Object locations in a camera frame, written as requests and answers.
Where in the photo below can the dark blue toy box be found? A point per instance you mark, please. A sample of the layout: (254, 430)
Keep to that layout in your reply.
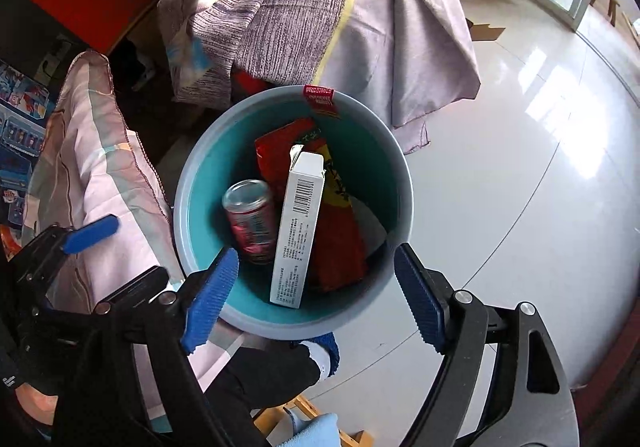
(20, 127)

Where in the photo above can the teal round bin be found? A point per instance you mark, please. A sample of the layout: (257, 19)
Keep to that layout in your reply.
(210, 177)

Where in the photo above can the small wooden stool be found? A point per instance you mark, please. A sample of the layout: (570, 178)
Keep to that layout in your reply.
(607, 4)

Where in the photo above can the flat cardboard piece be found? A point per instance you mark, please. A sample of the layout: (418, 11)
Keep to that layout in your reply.
(485, 31)

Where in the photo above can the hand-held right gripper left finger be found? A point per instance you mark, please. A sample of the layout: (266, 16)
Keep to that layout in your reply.
(210, 302)

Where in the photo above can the light wooden stool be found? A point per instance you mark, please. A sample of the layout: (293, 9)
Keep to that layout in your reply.
(306, 408)

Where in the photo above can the white medicine box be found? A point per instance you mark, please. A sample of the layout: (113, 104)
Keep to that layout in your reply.
(295, 237)

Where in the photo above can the plaid mauve tablecloth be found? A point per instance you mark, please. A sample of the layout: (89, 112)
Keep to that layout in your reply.
(90, 162)

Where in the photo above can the red snack packet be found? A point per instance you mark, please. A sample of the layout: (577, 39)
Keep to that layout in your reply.
(340, 237)

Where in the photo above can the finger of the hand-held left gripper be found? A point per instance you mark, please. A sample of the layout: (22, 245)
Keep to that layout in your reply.
(135, 287)
(92, 232)

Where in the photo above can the light blue fuzzy slipper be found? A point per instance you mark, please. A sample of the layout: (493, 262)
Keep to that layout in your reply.
(315, 429)

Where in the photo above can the red soda can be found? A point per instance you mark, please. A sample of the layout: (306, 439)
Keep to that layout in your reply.
(250, 227)

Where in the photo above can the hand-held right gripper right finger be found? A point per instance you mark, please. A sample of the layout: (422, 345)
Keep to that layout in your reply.
(417, 299)

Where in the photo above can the blue white sock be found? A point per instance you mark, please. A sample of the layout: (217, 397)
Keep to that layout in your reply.
(325, 354)

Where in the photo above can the person's black trouser leg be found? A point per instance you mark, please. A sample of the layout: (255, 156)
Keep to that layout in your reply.
(260, 377)

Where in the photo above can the plain mauve sheet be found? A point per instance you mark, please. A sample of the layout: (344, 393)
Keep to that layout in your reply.
(415, 52)

